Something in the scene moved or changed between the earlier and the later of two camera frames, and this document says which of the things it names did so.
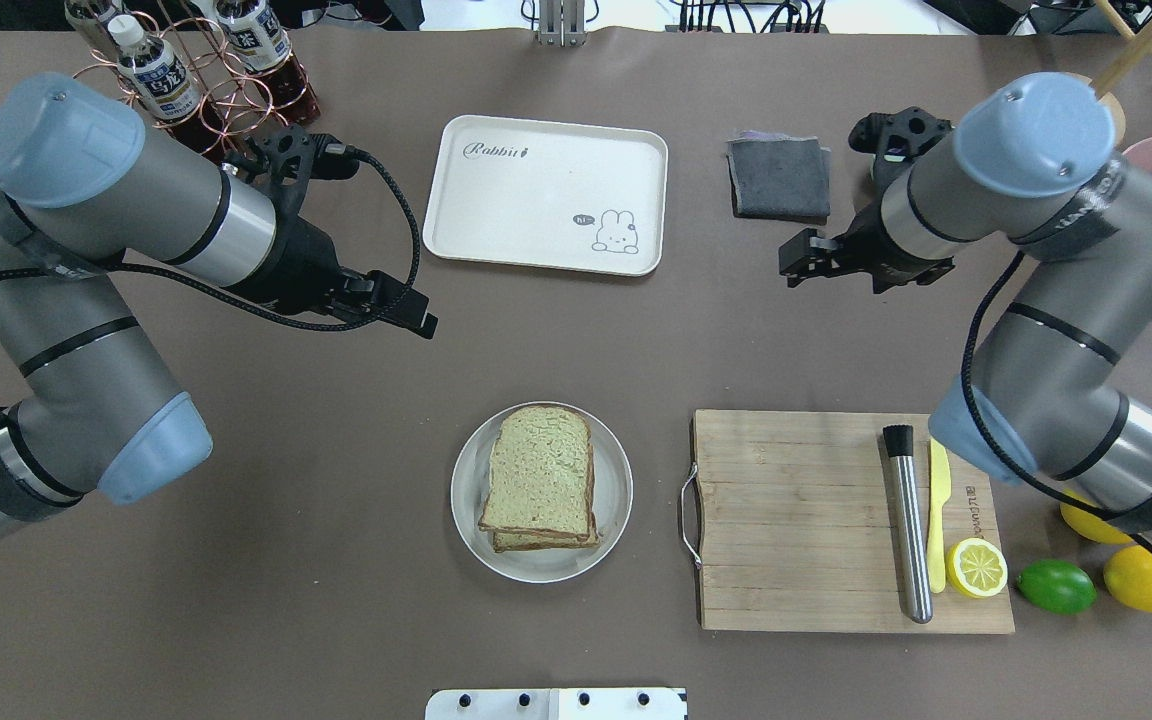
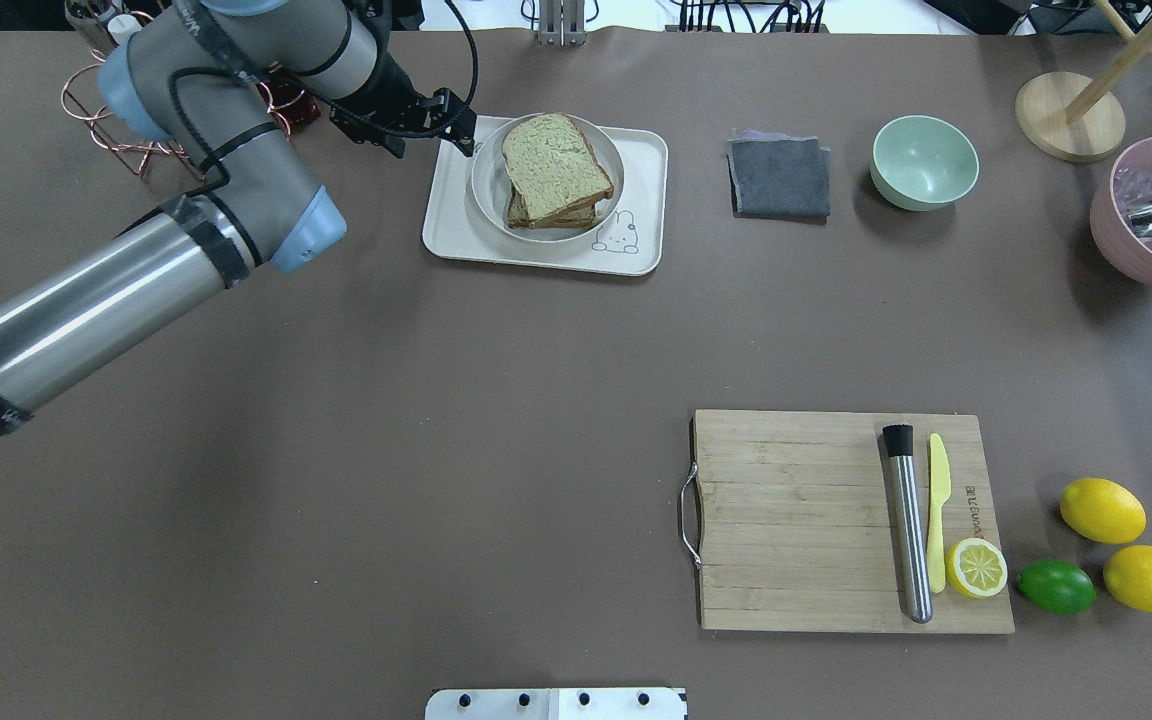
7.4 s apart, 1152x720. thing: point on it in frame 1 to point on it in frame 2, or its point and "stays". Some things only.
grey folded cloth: [780, 177] stays
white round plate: [470, 490] to [491, 182]
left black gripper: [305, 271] to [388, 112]
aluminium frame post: [561, 23] stays
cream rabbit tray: [566, 195] stays
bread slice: [541, 473] to [554, 166]
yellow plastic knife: [939, 492] stays
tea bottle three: [83, 15] stays
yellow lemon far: [1091, 526] stays
